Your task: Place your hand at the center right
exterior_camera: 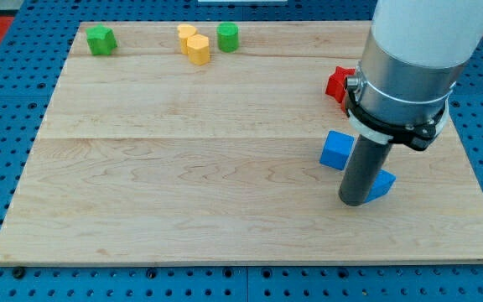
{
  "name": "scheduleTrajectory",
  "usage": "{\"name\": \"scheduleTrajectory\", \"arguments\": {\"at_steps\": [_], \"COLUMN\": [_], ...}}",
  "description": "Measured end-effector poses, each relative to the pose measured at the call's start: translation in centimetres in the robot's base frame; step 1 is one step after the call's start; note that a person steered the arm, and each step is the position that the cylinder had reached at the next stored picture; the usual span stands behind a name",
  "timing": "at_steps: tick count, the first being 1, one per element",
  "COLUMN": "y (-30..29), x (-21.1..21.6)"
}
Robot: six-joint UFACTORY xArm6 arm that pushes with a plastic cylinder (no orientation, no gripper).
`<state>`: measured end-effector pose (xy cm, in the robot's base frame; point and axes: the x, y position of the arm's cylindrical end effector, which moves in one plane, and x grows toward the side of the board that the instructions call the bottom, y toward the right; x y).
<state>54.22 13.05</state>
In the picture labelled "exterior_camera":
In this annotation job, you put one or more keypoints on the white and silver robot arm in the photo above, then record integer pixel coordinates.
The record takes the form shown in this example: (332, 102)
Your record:
(415, 52)

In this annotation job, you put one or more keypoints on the red star block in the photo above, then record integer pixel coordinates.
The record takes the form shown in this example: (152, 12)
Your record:
(335, 86)

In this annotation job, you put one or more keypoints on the yellow heart block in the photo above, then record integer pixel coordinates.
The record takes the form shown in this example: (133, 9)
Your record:
(185, 31)

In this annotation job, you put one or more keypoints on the wooden board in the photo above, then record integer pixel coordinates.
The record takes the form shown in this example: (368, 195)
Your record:
(144, 159)

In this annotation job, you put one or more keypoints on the blue cube block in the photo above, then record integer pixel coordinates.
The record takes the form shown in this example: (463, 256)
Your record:
(336, 150)

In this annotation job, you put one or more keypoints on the green cylinder block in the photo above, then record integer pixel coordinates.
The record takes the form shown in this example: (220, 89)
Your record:
(227, 34)

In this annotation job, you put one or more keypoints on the green star block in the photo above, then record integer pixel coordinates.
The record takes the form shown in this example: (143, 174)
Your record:
(101, 40)

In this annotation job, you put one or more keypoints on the blue triangular block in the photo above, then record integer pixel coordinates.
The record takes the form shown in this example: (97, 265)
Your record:
(381, 186)

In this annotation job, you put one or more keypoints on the yellow hexagon block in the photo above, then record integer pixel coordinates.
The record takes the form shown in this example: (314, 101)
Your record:
(198, 49)

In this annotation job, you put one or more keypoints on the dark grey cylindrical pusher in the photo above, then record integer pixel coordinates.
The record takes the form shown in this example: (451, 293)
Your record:
(365, 163)

